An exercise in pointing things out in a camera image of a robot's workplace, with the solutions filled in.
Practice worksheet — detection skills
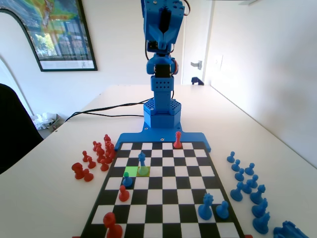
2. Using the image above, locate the tall blue chess piece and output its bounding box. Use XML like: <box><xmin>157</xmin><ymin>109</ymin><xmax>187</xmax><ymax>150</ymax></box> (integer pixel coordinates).
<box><xmin>137</xmin><ymin>151</ymin><xmax>151</xmax><ymax>177</ymax></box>

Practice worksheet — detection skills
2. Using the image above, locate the red chess king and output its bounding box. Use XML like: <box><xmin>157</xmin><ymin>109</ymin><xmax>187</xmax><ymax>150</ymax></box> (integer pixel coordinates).
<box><xmin>173</xmin><ymin>131</ymin><xmax>183</xmax><ymax>150</ymax></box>

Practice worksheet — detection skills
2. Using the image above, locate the large red chess piece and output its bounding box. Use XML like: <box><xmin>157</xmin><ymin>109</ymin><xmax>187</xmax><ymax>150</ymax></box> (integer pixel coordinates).
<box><xmin>71</xmin><ymin>162</ymin><xmax>84</xmax><ymax>180</ymax></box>

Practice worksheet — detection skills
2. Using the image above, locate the blue chess queen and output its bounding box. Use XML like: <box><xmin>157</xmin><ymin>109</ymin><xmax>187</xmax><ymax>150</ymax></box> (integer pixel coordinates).
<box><xmin>198</xmin><ymin>193</ymin><xmax>214</xmax><ymax>221</ymax></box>

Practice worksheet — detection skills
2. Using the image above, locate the large blue chess piece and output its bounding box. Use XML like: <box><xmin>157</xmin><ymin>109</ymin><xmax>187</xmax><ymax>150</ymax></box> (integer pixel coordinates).
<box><xmin>252</xmin><ymin>212</ymin><xmax>271</xmax><ymax>235</ymax></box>
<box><xmin>251</xmin><ymin>197</ymin><xmax>269</xmax><ymax>219</ymax></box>
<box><xmin>250</xmin><ymin>184</ymin><xmax>266</xmax><ymax>205</ymax></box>

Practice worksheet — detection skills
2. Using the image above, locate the large red chess pawn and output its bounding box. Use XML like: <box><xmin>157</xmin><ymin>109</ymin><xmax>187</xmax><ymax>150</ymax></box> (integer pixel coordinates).
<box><xmin>102</xmin><ymin>212</ymin><xmax>123</xmax><ymax>238</ymax></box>

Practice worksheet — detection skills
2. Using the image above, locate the blue lying chess piece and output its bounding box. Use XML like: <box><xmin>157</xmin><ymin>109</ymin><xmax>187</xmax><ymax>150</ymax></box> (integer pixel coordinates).
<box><xmin>272</xmin><ymin>220</ymin><xmax>311</xmax><ymax>238</ymax></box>

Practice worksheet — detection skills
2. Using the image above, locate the white door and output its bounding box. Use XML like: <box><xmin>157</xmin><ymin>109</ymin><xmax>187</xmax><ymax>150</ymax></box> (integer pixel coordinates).
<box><xmin>182</xmin><ymin>0</ymin><xmax>214</xmax><ymax>86</ymax></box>

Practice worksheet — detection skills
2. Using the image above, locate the black framed poster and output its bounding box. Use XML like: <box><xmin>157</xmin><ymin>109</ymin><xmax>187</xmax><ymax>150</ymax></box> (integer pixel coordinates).
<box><xmin>0</xmin><ymin>0</ymin><xmax>98</xmax><ymax>73</ymax></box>

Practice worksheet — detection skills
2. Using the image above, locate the small cardboard box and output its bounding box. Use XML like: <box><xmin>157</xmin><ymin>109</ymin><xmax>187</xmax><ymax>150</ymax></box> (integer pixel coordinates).
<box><xmin>50</xmin><ymin>113</ymin><xmax>63</xmax><ymax>131</ymax></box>

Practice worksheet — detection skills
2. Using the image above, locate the crumpled white plastic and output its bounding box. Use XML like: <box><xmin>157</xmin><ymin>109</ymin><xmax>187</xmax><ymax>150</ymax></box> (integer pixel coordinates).
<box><xmin>33</xmin><ymin>112</ymin><xmax>54</xmax><ymax>130</ymax></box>

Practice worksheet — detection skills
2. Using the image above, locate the black and white chessboard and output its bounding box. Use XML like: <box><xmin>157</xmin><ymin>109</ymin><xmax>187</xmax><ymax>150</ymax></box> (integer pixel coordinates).
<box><xmin>80</xmin><ymin>141</ymin><xmax>246</xmax><ymax>238</ymax></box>

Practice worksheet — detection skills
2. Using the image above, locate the black chair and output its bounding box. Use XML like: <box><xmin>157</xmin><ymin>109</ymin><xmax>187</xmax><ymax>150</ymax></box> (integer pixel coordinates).
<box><xmin>0</xmin><ymin>83</ymin><xmax>45</xmax><ymax>175</ymax></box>

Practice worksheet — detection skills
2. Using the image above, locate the red white servo wire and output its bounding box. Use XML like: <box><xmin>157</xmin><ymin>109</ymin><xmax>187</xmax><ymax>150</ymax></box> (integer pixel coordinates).
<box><xmin>183</xmin><ymin>0</ymin><xmax>192</xmax><ymax>17</ymax></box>

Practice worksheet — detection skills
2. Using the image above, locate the black table cable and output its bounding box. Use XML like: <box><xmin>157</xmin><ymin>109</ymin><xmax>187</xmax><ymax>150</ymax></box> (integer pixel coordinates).
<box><xmin>74</xmin><ymin>112</ymin><xmax>145</xmax><ymax>118</ymax></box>
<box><xmin>64</xmin><ymin>98</ymin><xmax>153</xmax><ymax>123</ymax></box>

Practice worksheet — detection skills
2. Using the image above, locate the blue arm base plate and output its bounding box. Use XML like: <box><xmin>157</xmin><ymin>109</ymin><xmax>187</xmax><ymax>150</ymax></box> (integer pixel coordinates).
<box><xmin>115</xmin><ymin>123</ymin><xmax>212</xmax><ymax>153</ymax></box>

